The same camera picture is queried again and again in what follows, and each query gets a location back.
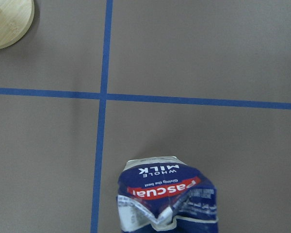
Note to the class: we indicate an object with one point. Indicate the blue Pascual milk carton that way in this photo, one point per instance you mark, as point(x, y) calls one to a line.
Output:
point(165, 195)

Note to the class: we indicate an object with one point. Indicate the round wooden board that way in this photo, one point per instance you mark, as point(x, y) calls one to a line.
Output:
point(16, 17)

